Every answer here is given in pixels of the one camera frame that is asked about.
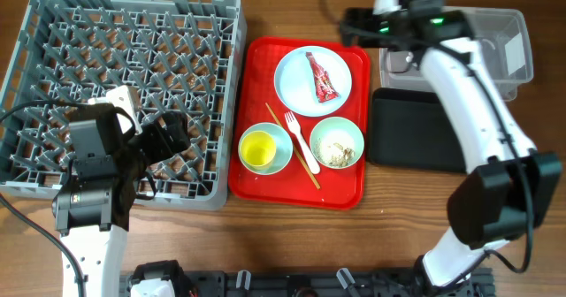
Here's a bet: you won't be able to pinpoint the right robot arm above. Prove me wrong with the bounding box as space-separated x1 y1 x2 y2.
339 0 562 296

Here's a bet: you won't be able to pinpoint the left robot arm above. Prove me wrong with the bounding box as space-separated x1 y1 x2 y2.
52 103 190 296

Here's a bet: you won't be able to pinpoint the light blue plate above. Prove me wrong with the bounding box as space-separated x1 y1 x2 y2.
274 46 353 118

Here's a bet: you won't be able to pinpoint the clear plastic bin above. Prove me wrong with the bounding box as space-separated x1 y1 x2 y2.
379 7 533 102

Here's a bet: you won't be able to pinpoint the green bowl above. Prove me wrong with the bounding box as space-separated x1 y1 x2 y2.
310 117 365 170

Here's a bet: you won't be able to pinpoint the rice food scraps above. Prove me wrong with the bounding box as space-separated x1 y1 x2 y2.
315 132 356 168

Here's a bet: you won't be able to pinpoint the yellow plastic cup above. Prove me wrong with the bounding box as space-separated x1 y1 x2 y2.
239 131 277 171

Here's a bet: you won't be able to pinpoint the red plastic tray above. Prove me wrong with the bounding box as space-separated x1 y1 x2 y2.
228 37 371 209

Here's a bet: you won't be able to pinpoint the wooden chopstick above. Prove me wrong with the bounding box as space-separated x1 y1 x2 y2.
264 102 322 190

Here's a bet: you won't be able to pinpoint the black plastic tray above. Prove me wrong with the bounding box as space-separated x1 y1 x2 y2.
366 88 466 173

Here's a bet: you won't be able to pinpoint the light blue bowl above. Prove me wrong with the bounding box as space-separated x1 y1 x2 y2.
237 122 293 175

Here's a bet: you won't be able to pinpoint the grey dishwasher rack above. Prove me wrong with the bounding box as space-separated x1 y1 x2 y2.
1 0 247 210

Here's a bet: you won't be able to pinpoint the white plastic fork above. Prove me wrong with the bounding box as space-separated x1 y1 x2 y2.
285 111 320 175

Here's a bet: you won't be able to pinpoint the red snack wrapper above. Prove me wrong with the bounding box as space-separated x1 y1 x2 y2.
305 52 340 103

